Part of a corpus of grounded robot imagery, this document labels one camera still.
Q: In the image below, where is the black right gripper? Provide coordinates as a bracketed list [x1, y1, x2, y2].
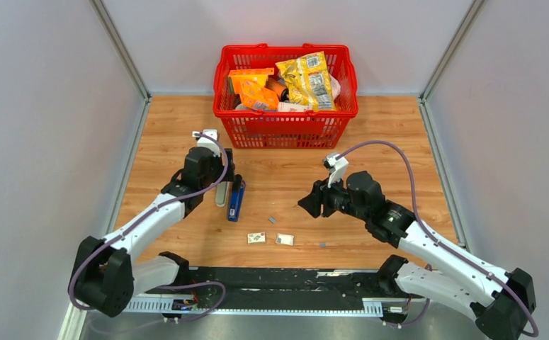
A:
[297, 172, 368, 222]

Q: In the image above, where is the blue and black stapler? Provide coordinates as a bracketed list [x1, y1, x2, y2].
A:
[227, 174, 246, 222]

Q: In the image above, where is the grey and white stapler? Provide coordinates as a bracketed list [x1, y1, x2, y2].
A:
[215, 181, 230, 208]

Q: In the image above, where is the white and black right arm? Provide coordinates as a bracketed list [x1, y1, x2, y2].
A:
[298, 171, 536, 339]

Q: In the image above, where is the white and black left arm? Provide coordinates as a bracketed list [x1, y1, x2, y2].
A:
[67, 144, 235, 317]

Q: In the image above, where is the white staple box tray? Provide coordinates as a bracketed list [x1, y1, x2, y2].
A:
[276, 233, 295, 247]

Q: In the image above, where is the red plastic shopping basket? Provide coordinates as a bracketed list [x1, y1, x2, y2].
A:
[213, 43, 358, 149]

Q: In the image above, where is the white staple box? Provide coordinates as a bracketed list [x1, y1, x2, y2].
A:
[247, 232, 266, 244]

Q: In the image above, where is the orange snack packet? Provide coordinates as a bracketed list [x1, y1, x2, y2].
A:
[240, 87, 279, 111]

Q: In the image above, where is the orange carton box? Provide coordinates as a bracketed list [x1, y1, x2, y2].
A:
[227, 67, 275, 94]

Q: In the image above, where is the yellow snack bag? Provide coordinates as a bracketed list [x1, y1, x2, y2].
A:
[276, 52, 336, 112]

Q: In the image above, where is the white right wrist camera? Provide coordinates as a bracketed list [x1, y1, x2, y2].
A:
[323, 152, 349, 188]

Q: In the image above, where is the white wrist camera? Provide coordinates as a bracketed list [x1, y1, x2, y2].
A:
[323, 152, 349, 188]
[191, 129, 221, 157]

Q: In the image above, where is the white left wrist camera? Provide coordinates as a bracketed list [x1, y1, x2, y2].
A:
[191, 129, 221, 157]

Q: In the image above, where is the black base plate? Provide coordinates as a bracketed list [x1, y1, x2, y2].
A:
[143, 266, 411, 312]

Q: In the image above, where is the white slotted cable duct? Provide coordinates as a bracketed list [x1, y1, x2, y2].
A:
[123, 295, 384, 317]

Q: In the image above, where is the aluminium frame rail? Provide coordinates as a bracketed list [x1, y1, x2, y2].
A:
[90, 0, 152, 103]

